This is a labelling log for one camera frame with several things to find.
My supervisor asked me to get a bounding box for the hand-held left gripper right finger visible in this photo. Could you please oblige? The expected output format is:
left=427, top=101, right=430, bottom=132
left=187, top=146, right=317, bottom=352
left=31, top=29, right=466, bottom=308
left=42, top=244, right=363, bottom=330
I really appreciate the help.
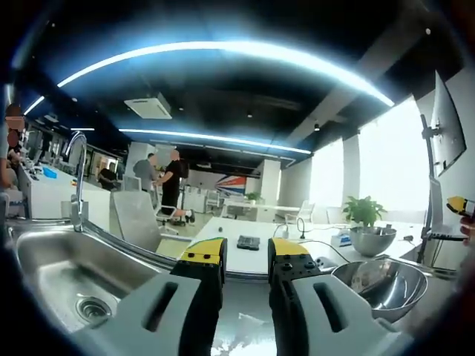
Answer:
left=267, top=237, right=413, bottom=356

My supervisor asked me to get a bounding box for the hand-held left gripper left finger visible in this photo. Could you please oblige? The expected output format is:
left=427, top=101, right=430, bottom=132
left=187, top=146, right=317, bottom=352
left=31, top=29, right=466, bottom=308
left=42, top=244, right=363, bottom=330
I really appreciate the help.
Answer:
left=73, top=237, right=228, bottom=356

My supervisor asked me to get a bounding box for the black flat case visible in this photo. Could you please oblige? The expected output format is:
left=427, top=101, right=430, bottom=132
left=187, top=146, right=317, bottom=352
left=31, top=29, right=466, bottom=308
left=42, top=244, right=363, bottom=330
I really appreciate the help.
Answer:
left=236, top=234, right=261, bottom=251

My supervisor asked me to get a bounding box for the large green potted plant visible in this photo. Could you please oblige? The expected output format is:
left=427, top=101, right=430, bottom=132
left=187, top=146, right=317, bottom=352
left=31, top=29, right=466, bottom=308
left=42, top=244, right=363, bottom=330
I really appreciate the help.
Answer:
left=341, top=195, right=388, bottom=228

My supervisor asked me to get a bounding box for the white mesh chair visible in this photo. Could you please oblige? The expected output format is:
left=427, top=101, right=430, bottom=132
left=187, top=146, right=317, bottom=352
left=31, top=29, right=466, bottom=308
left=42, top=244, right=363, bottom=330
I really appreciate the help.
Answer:
left=110, top=190, right=180, bottom=254

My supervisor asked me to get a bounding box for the chrome gooseneck faucet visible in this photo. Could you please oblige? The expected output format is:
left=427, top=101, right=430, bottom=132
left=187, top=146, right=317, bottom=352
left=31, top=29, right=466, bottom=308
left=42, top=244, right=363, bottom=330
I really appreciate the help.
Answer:
left=68, top=131, right=90, bottom=233

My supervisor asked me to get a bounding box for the stainless steel sink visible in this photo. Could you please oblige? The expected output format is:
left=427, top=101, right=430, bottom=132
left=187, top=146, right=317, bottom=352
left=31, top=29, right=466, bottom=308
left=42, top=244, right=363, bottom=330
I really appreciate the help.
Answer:
left=13, top=221, right=175, bottom=334

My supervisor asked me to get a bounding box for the long white table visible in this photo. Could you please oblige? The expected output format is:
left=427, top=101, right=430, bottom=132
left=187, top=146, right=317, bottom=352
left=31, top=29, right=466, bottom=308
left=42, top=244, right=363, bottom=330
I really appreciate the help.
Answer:
left=185, top=216, right=461, bottom=277

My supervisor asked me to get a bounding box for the steel bowl with water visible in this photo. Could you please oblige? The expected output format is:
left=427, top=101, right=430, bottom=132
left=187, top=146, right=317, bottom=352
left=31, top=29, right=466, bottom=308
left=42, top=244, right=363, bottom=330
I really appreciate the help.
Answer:
left=330, top=259, right=429, bottom=323

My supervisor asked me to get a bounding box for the ceiling air conditioner unit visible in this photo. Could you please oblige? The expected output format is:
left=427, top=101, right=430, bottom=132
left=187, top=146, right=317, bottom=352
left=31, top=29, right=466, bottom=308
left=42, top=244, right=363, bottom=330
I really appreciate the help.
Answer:
left=123, top=92, right=174, bottom=120

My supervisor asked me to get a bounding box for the blue and white box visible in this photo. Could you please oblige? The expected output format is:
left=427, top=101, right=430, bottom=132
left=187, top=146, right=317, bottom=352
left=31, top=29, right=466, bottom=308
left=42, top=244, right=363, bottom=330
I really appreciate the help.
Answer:
left=330, top=228, right=353, bottom=248

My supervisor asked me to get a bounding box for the grey computer monitor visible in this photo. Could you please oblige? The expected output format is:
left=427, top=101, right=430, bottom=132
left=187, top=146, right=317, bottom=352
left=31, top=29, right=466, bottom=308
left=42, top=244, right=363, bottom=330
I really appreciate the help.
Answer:
left=430, top=70, right=467, bottom=177

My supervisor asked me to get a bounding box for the white charger with cable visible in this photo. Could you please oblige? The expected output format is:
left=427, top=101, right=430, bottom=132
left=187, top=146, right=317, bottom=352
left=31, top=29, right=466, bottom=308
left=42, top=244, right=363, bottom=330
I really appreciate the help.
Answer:
left=273, top=222, right=295, bottom=240

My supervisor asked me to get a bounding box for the person's right hand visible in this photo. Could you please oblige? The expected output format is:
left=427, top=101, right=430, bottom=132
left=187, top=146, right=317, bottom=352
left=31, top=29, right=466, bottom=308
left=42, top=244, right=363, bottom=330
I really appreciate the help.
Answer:
left=459, top=216, right=475, bottom=245

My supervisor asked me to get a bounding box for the empty steel bowl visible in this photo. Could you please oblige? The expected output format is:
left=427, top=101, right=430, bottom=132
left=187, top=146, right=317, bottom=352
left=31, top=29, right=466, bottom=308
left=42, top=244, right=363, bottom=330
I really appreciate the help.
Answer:
left=348, top=225, right=398, bottom=257

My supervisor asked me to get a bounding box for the white office chair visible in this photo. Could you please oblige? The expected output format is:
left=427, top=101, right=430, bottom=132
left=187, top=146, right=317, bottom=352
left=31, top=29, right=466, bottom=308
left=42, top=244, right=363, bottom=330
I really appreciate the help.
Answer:
left=295, top=200, right=316, bottom=225

